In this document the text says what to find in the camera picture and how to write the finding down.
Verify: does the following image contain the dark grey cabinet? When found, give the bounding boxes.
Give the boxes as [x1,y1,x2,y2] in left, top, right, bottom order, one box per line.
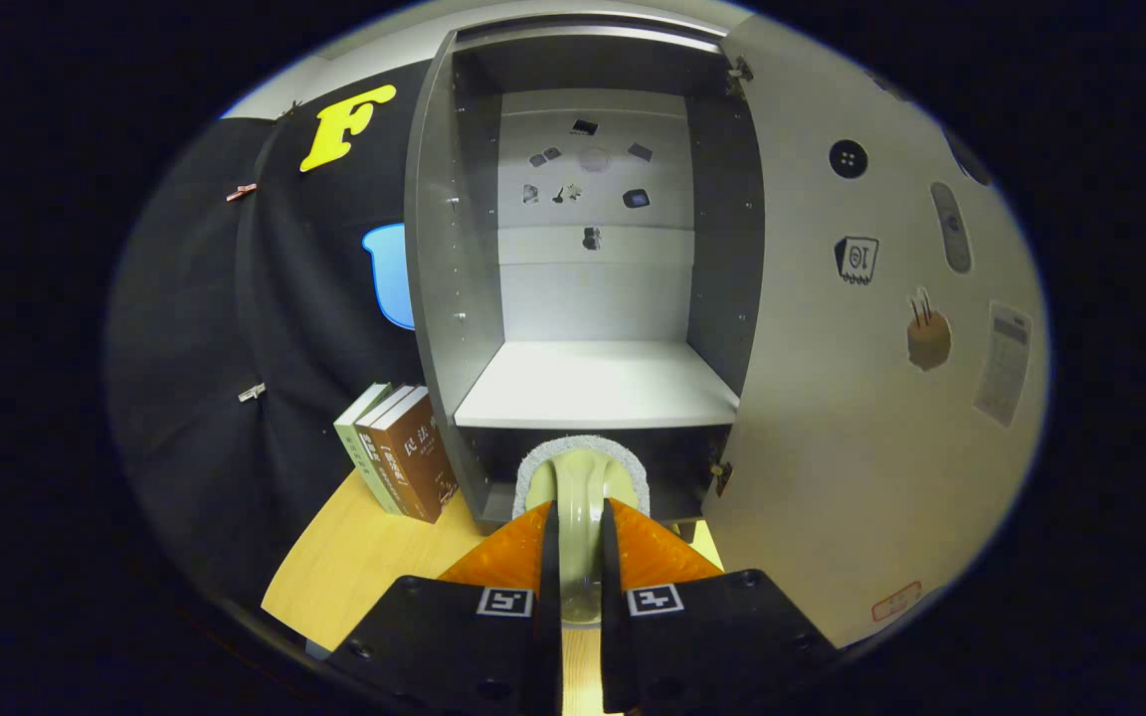
[404,12,768,528]

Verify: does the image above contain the green book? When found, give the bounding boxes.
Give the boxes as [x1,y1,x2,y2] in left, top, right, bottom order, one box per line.
[334,383,405,516]

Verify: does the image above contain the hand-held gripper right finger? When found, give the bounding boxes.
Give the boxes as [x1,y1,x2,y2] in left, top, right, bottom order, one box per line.
[600,497,838,716]

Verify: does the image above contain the black backdrop cloth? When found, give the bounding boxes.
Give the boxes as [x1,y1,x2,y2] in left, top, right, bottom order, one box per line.
[105,60,435,608]

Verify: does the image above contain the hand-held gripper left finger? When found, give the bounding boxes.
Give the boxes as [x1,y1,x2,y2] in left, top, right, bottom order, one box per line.
[329,500,562,716]

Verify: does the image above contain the thick brown book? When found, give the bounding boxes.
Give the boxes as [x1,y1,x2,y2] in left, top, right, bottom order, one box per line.
[371,388,460,525]

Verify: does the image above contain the beige cabinet door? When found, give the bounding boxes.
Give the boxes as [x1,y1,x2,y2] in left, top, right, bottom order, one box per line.
[697,15,1051,649]

